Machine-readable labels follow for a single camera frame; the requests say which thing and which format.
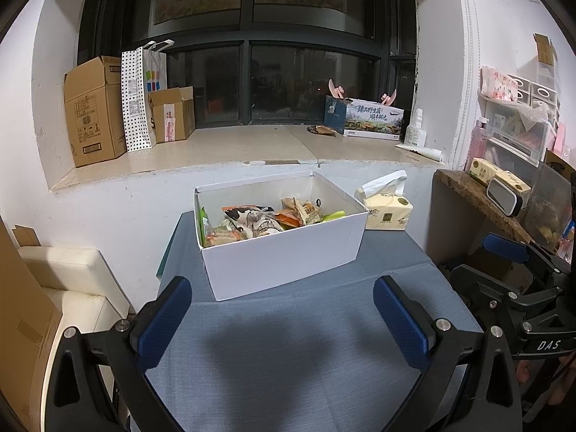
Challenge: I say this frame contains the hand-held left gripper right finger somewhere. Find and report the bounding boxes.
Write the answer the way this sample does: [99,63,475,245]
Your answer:
[373,274,525,432]

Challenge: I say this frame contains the brown snack packet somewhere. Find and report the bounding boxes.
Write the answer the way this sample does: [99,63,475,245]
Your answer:
[281,197,322,226]

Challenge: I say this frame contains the blue-grey tablecloth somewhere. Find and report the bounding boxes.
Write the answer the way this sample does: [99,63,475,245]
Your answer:
[130,209,484,432]

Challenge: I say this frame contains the pink floral pouch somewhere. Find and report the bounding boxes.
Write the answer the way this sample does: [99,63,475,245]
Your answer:
[481,67,525,100]

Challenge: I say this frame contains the large brown cardboard box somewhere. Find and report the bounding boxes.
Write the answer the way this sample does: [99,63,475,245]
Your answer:
[0,216,64,415]

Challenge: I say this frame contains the dark framed window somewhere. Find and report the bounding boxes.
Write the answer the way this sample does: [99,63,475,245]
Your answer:
[76,0,417,129]

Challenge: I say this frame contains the dark blue gift bag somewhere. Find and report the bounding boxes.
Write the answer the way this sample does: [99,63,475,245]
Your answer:
[324,94,348,129]

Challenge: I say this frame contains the tall brown cardboard box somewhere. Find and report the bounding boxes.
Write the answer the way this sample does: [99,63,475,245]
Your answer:
[64,56,127,168]

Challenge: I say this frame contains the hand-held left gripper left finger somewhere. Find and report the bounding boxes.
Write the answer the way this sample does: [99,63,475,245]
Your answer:
[45,275,193,432]

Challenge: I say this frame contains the pink bottle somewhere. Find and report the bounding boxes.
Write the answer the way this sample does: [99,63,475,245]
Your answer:
[470,117,489,163]

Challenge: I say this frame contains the clear plastic drawer unit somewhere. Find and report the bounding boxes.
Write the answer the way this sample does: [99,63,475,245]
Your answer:
[479,67,561,165]

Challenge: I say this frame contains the white tube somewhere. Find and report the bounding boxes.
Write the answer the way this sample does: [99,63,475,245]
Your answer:
[395,143,444,162]

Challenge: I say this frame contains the cardboard pieces on wall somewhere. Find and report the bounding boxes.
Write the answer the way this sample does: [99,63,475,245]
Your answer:
[533,33,559,66]

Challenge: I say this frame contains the yellow tissue pack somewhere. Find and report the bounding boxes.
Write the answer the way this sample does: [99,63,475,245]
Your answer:
[354,170,414,231]

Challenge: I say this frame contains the clear plastic container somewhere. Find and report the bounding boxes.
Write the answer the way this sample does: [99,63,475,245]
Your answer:
[524,162,576,253]

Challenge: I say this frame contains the white plastic bottle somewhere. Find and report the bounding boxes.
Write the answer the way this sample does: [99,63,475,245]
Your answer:
[405,109,426,147]

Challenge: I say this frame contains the cream cushioned stool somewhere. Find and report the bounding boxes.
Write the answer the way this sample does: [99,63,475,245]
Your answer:
[18,247,131,352]

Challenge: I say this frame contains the white cardboard box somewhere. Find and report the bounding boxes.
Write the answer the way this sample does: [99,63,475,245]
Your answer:
[193,170,370,302]

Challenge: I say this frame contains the brown stone counter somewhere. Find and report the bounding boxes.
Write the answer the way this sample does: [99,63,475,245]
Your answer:
[433,168,536,246]

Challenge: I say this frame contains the round rice cracker packet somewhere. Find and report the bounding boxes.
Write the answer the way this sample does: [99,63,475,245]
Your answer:
[204,227,250,247]

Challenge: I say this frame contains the landscape printed box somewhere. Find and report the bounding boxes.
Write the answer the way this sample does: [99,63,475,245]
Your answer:
[344,98,406,140]

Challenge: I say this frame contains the bright green snack packet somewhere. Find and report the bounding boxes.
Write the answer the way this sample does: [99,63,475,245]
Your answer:
[199,207,212,248]

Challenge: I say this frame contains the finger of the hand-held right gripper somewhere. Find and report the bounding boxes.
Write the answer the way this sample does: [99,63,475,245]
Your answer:
[449,263,541,325]
[479,233,576,280]

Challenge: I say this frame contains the yellow tissue box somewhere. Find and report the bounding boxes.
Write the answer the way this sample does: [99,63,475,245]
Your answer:
[492,170,532,195]

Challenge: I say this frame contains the small open cardboard box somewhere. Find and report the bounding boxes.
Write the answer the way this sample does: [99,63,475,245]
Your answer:
[148,86,196,144]

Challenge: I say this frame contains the small cardboard flap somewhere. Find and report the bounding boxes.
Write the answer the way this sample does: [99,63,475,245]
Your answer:
[11,224,41,247]

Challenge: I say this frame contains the person's right hand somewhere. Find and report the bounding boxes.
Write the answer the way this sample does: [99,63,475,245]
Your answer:
[515,355,570,403]

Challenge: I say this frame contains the polka dot paper bag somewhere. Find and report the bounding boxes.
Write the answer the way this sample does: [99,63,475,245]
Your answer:
[121,40,174,153]

